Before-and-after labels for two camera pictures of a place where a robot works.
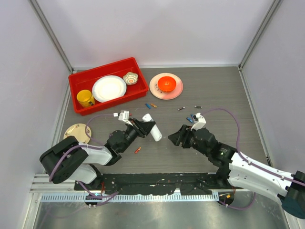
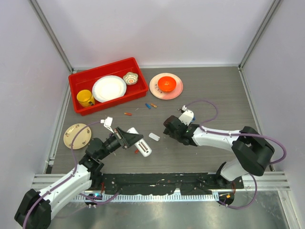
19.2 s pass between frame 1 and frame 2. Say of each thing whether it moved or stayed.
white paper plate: stayed
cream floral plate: stayed
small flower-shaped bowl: stayed
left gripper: moved
